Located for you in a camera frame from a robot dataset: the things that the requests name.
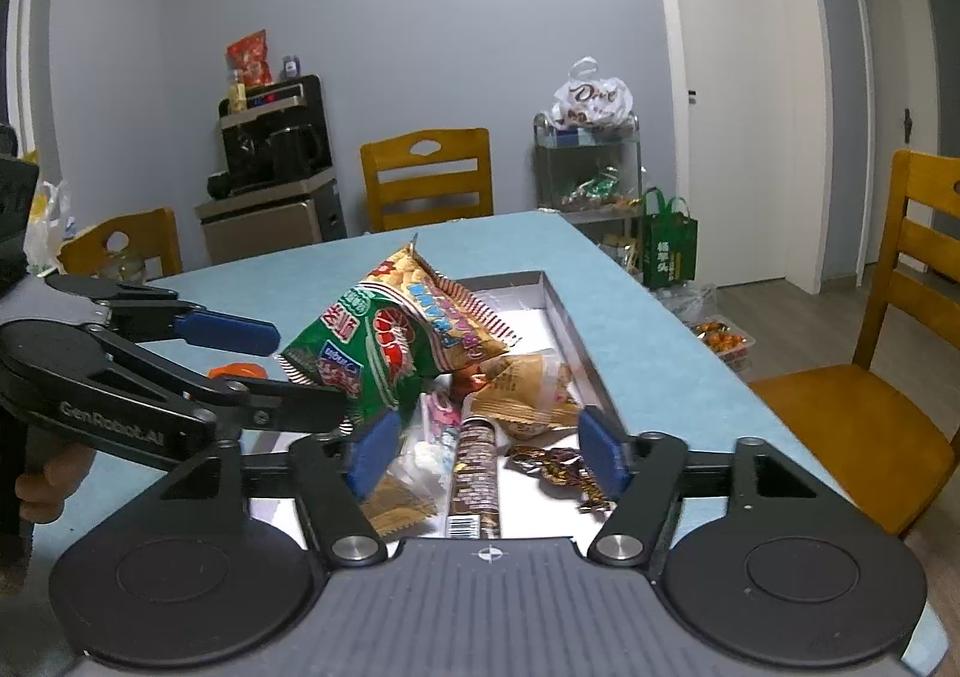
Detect clear plastic bag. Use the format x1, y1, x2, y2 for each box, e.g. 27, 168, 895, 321
22, 180, 77, 274

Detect white door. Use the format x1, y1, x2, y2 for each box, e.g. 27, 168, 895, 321
660, 0, 815, 292
844, 0, 947, 266

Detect green wrapped sweets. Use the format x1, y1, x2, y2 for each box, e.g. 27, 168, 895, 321
562, 170, 624, 210

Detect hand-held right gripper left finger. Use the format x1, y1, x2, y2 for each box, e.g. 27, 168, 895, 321
133, 410, 404, 567

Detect brown foil candy wrapper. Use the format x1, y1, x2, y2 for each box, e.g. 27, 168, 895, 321
506, 444, 617, 515

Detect green tote bag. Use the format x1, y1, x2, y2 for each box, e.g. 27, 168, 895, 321
640, 188, 699, 290

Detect tan nut packet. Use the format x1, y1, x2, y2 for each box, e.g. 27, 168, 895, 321
469, 351, 587, 442

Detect pink candy packet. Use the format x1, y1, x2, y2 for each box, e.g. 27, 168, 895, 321
390, 388, 463, 498

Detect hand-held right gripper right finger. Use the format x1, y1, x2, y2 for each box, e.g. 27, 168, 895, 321
576, 405, 842, 567

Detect wooden chair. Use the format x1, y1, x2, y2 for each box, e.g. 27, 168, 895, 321
360, 128, 495, 236
58, 206, 184, 281
750, 149, 960, 538

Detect grey shallow box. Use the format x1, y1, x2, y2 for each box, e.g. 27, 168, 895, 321
247, 269, 632, 543

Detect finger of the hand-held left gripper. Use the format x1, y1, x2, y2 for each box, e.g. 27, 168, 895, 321
81, 326, 351, 435
43, 274, 281, 358

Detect brown foil packet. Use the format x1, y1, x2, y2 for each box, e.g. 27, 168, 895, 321
360, 474, 440, 538

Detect pack of water bottles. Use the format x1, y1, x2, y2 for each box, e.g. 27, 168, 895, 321
656, 283, 718, 326

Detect dark brown snack tube packet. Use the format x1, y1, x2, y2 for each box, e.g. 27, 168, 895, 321
445, 414, 504, 540

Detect person's left hand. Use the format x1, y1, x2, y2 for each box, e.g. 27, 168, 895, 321
15, 443, 95, 525

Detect crate of oranges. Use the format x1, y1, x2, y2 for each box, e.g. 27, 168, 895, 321
694, 317, 758, 371

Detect yellow striped snack bag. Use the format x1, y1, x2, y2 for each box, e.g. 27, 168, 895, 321
364, 238, 524, 379

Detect black water dispenser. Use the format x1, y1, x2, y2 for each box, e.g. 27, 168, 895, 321
195, 74, 348, 268

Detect white plastic bag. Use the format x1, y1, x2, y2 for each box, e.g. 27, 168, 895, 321
553, 56, 635, 131

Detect red snack bag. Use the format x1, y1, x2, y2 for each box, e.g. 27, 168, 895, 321
226, 29, 272, 86

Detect glass jar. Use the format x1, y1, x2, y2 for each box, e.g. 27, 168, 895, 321
97, 249, 148, 285

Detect metal trolley rack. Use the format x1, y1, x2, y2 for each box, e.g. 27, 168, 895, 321
534, 110, 645, 251

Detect clear snack bag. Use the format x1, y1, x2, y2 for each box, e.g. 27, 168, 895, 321
600, 234, 647, 274

